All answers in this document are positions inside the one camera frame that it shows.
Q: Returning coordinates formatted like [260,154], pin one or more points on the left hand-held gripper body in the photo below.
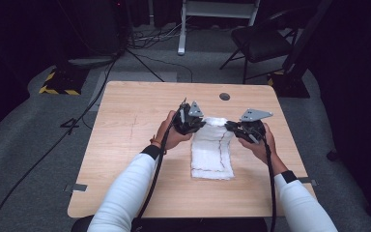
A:
[186,124]

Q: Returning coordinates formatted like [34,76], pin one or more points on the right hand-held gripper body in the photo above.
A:
[252,130]

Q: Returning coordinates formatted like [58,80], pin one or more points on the white cloth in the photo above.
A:
[211,154]

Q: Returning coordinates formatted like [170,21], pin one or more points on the person's left hand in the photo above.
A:
[177,138]

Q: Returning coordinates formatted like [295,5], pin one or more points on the person's right hand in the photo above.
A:
[256,151]

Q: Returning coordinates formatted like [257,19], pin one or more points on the grey table grommet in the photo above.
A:
[224,96]

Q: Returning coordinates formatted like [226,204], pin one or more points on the orange wristband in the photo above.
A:
[154,141]

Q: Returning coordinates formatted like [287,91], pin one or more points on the grey tape strip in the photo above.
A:
[77,187]
[309,181]

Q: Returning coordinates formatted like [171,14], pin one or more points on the small black floor object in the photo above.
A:
[332,156]

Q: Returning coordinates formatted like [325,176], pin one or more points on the black folding chair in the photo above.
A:
[261,43]

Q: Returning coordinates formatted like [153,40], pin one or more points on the person's dark clothing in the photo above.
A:
[206,226]

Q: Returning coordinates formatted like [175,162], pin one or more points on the black equipment stand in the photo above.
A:
[99,29]

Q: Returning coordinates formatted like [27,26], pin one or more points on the black yellow striped base plate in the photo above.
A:
[62,82]
[290,85]

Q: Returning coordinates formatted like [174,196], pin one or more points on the white desk frame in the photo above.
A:
[182,32]

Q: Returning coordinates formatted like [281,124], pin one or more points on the black slanted post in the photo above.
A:
[306,35]

